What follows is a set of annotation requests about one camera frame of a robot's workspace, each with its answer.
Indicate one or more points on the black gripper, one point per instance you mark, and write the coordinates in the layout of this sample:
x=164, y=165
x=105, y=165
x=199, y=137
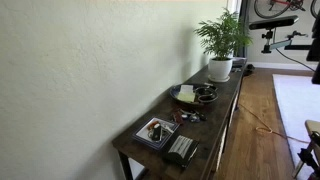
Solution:
x=316, y=46

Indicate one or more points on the keys with red fob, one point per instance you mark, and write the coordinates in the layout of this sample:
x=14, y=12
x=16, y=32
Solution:
x=178, y=116

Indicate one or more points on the keys with black fob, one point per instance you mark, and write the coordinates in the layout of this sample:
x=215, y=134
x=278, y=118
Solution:
x=196, y=117

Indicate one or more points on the black bicycle wheel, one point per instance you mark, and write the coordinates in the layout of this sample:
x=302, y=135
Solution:
x=313, y=14

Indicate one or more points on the red bicycle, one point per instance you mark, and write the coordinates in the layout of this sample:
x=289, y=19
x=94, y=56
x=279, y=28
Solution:
x=283, y=2

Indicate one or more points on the white rug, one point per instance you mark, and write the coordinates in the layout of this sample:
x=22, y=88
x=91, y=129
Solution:
x=296, y=100

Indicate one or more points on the black shoe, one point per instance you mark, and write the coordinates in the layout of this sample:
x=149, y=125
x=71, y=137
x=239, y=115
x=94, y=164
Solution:
x=249, y=68

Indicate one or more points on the dark stacked books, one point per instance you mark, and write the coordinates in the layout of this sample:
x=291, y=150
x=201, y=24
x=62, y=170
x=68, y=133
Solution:
x=239, y=61

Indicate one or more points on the folding chair tan seat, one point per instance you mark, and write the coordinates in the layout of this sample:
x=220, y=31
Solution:
x=313, y=126

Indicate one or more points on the green leafy plant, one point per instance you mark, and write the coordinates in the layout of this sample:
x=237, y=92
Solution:
x=221, y=36

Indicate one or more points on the white plant pot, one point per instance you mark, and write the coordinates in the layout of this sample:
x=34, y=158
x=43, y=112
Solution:
x=220, y=68

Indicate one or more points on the white pot saucer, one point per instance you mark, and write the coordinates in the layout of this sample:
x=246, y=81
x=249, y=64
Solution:
x=218, y=80

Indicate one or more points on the dark wooden console table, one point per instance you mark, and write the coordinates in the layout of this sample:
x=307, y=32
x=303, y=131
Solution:
x=213, y=116

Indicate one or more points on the white paper card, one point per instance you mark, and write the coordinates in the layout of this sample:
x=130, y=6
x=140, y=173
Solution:
x=186, y=88

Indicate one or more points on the yellow sticky note pad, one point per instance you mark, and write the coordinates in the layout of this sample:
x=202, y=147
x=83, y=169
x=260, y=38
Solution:
x=186, y=97

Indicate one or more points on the small silver item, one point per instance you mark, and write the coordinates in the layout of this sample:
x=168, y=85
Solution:
x=168, y=128

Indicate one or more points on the black case striped lid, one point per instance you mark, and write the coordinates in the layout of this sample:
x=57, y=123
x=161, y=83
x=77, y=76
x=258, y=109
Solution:
x=180, y=156

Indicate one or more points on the black car key fob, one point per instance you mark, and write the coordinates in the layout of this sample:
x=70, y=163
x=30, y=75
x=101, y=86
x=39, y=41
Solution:
x=156, y=132

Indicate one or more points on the small orange item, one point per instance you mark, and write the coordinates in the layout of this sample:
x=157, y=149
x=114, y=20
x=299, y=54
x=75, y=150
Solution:
x=152, y=125

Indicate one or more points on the square tray blue rim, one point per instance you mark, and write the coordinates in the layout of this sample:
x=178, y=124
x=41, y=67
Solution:
x=143, y=135

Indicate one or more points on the black wall shelf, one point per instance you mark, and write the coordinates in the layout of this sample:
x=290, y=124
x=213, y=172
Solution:
x=296, y=47

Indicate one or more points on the black wall hook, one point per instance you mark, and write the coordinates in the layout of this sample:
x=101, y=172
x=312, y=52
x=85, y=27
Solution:
x=295, y=34

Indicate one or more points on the black stereo camera bar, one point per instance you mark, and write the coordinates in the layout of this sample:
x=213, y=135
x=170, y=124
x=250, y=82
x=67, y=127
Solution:
x=273, y=22

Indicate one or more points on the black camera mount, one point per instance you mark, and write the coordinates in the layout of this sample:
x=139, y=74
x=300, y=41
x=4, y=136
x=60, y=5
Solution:
x=266, y=48

